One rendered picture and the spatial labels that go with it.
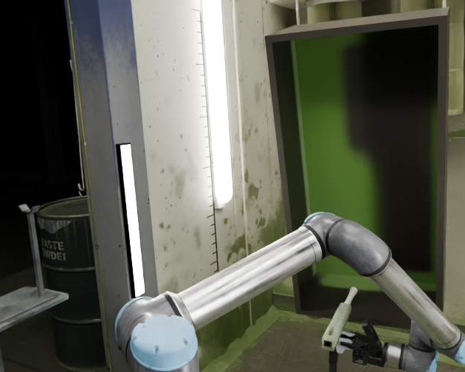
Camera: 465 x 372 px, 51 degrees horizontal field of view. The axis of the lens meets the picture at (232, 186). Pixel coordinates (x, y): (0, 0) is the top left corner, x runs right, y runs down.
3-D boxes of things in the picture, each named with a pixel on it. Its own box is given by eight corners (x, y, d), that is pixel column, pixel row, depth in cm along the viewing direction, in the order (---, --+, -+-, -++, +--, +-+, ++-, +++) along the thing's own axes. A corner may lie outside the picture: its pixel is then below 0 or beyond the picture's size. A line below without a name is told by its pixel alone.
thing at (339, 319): (331, 393, 176) (335, 336, 170) (318, 390, 178) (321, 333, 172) (356, 330, 219) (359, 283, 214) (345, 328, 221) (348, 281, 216)
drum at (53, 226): (40, 348, 295) (20, 206, 279) (125, 317, 331) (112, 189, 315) (80, 387, 251) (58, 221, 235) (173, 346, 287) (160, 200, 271)
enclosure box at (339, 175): (316, 271, 246) (293, 25, 203) (445, 285, 221) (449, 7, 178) (296, 314, 217) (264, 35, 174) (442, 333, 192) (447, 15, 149)
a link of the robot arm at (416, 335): (452, 319, 167) (446, 353, 168) (426, 307, 177) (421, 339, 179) (432, 322, 163) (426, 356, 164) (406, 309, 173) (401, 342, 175)
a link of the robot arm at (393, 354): (400, 352, 170) (402, 338, 179) (385, 348, 172) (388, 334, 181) (397, 374, 173) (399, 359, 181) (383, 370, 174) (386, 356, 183)
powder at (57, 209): (25, 210, 279) (25, 208, 279) (111, 194, 313) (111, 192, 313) (61, 225, 239) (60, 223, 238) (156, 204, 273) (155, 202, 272)
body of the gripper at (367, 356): (350, 362, 180) (384, 370, 175) (352, 342, 177) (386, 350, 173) (353, 350, 186) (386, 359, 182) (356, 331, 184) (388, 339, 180)
